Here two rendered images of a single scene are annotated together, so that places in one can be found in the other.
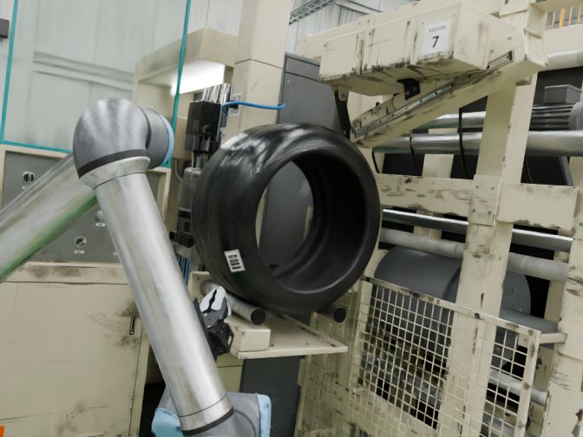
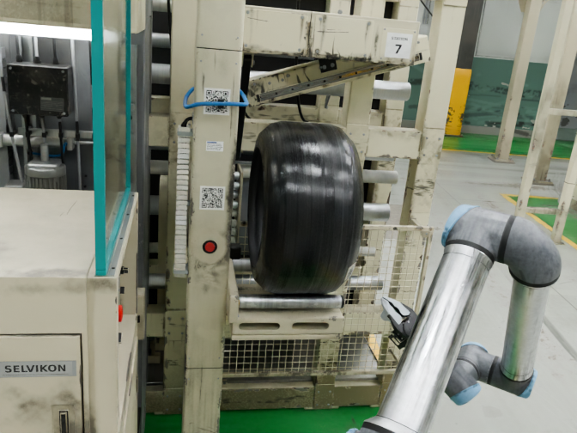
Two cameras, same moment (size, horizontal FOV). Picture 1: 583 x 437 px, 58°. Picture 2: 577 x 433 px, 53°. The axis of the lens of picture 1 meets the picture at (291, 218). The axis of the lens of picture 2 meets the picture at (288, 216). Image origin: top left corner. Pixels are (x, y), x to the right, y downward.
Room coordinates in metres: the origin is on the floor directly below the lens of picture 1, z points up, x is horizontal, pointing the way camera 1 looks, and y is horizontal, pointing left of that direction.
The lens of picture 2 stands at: (0.95, 1.72, 1.75)
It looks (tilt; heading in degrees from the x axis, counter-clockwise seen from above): 19 degrees down; 291
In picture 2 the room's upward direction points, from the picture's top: 5 degrees clockwise
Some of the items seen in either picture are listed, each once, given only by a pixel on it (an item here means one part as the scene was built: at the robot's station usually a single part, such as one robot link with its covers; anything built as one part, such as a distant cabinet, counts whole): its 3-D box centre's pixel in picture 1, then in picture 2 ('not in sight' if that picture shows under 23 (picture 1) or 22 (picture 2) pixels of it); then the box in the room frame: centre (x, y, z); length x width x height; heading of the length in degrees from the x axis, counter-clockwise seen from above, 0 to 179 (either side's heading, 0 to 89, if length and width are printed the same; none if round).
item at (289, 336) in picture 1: (266, 332); (279, 308); (1.61, 0.03, 0.80); 0.37 x 0.36 x 0.02; 123
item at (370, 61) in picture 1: (406, 58); (323, 35); (1.67, -0.29, 1.71); 0.61 x 0.25 x 0.15; 33
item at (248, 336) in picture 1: (227, 322); (287, 319); (1.54, 0.15, 0.84); 0.36 x 0.09 x 0.06; 33
